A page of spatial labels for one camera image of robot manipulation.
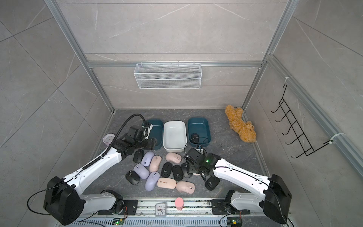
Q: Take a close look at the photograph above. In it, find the white wire mesh basket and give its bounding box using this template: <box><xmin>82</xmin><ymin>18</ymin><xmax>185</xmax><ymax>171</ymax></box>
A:
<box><xmin>134</xmin><ymin>62</ymin><xmax>202</xmax><ymax>89</ymax></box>

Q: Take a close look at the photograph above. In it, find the pink mouse top centre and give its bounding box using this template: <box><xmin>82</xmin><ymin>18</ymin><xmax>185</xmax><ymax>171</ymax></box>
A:
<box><xmin>165</xmin><ymin>152</ymin><xmax>182</xmax><ymax>164</ymax></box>

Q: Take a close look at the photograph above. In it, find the pink mouse upright left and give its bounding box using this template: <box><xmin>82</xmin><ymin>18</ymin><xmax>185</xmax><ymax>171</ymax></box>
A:
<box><xmin>149</xmin><ymin>155</ymin><xmax>162</xmax><ymax>172</ymax></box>

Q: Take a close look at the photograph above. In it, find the purple mouse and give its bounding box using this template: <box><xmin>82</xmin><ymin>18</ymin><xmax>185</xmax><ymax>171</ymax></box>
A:
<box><xmin>133</xmin><ymin>163</ymin><xmax>150</xmax><ymax>180</ymax></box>
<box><xmin>145</xmin><ymin>172</ymin><xmax>160</xmax><ymax>191</ymax></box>
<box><xmin>141</xmin><ymin>151</ymin><xmax>155</xmax><ymax>167</ymax></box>

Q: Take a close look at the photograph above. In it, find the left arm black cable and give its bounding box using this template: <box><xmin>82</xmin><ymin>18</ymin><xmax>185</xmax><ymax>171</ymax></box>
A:
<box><xmin>101</xmin><ymin>113</ymin><xmax>147</xmax><ymax>157</ymax></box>

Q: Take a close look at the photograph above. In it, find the black wall hook rack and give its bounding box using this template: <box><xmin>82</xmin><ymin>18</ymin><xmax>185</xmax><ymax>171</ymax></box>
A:
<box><xmin>270</xmin><ymin>84</ymin><xmax>334</xmax><ymax>159</ymax></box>

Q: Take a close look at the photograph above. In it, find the purple mouse bottom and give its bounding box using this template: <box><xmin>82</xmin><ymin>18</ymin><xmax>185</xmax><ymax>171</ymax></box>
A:
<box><xmin>145</xmin><ymin>172</ymin><xmax>160</xmax><ymax>191</ymax></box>

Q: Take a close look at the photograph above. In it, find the brown teddy bear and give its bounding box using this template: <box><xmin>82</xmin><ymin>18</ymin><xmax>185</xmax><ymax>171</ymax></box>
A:
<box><xmin>225</xmin><ymin>105</ymin><xmax>257</xmax><ymax>143</ymax></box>

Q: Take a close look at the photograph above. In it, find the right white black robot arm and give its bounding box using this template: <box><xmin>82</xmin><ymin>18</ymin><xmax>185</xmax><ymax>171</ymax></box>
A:
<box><xmin>184</xmin><ymin>148</ymin><xmax>292</xmax><ymax>225</ymax></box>

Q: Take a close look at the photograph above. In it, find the right teal storage box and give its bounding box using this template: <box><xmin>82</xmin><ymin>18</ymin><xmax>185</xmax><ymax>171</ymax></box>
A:
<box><xmin>188</xmin><ymin>117</ymin><xmax>211</xmax><ymax>147</ymax></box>

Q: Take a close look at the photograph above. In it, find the pink mouse bottom left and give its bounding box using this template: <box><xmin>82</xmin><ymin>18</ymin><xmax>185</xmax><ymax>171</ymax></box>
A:
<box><xmin>157</xmin><ymin>177</ymin><xmax>176</xmax><ymax>189</ymax></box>

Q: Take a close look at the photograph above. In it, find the purple mouse top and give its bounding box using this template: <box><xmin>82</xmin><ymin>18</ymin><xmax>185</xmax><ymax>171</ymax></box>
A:
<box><xmin>141</xmin><ymin>151</ymin><xmax>155</xmax><ymax>167</ymax></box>

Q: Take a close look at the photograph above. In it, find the purple mouse middle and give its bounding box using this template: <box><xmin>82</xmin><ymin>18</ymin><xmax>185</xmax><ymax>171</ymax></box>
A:
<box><xmin>133</xmin><ymin>163</ymin><xmax>150</xmax><ymax>180</ymax></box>

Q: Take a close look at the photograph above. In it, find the pink cylinder object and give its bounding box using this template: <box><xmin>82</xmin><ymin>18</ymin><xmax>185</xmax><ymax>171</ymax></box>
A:
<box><xmin>175</xmin><ymin>197</ymin><xmax>184</xmax><ymax>211</ymax></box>

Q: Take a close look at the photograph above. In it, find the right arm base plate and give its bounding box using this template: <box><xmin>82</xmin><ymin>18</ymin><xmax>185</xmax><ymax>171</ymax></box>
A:
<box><xmin>210</xmin><ymin>199</ymin><xmax>251</xmax><ymax>215</ymax></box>

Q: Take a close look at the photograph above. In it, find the small white desk clock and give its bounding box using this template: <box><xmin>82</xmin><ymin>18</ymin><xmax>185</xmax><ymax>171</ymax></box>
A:
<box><xmin>155</xmin><ymin>202</ymin><xmax>167</xmax><ymax>217</ymax></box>

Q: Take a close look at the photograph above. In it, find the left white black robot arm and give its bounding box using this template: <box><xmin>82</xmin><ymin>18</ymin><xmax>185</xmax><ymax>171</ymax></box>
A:
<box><xmin>43</xmin><ymin>122</ymin><xmax>156</xmax><ymax>225</ymax></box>

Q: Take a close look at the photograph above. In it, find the teal storage box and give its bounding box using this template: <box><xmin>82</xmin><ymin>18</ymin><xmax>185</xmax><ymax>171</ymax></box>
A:
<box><xmin>188</xmin><ymin>117</ymin><xmax>211</xmax><ymax>147</ymax></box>
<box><xmin>148</xmin><ymin>119</ymin><xmax>164</xmax><ymax>150</ymax></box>

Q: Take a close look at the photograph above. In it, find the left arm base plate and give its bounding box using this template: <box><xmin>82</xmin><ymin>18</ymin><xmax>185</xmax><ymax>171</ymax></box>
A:
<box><xmin>97</xmin><ymin>200</ymin><xmax>138</xmax><ymax>215</ymax></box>

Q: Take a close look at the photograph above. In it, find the pink mouse bottom right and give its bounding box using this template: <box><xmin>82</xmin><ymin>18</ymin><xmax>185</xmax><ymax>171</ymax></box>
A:
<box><xmin>176</xmin><ymin>181</ymin><xmax>195</xmax><ymax>194</ymax></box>

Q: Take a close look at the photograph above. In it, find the black mouse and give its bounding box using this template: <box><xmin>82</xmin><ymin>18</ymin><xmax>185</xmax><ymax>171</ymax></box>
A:
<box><xmin>181</xmin><ymin>163</ymin><xmax>193</xmax><ymax>178</ymax></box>
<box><xmin>161</xmin><ymin>162</ymin><xmax>173</xmax><ymax>178</ymax></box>
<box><xmin>125</xmin><ymin>170</ymin><xmax>140</xmax><ymax>185</ymax></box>
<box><xmin>190</xmin><ymin>133</ymin><xmax>199</xmax><ymax>144</ymax></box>
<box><xmin>172</xmin><ymin>165</ymin><xmax>184</xmax><ymax>181</ymax></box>
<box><xmin>133</xmin><ymin>149</ymin><xmax>144</xmax><ymax>164</ymax></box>
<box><xmin>205</xmin><ymin>176</ymin><xmax>220</xmax><ymax>191</ymax></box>

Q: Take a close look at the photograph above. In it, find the white storage box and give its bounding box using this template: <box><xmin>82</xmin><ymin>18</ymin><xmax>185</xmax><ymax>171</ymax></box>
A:
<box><xmin>163</xmin><ymin>121</ymin><xmax>187</xmax><ymax>153</ymax></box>

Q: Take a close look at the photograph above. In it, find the left teal storage box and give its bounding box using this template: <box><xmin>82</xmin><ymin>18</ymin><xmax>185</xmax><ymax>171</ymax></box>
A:
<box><xmin>148</xmin><ymin>119</ymin><xmax>164</xmax><ymax>150</ymax></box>

